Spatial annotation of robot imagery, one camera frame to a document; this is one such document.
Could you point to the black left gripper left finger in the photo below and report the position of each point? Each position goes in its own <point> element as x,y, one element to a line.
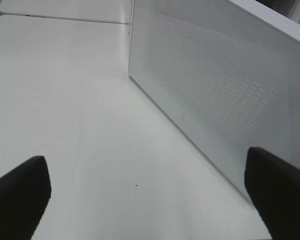
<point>25,192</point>

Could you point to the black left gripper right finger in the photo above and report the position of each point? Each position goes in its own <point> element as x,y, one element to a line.
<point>273,186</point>

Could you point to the white microwave oven body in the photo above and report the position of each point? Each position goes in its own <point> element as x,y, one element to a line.
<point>285,10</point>

